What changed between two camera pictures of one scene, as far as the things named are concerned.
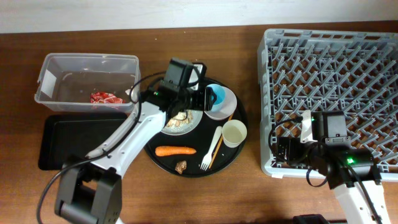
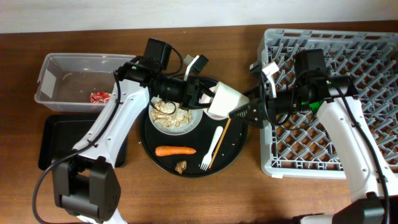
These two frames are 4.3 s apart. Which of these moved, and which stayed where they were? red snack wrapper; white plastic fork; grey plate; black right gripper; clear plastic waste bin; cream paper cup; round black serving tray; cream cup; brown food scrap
Moved: black right gripper; cream paper cup; cream cup
Stayed: red snack wrapper; clear plastic waste bin; white plastic fork; round black serving tray; brown food scrap; grey plate
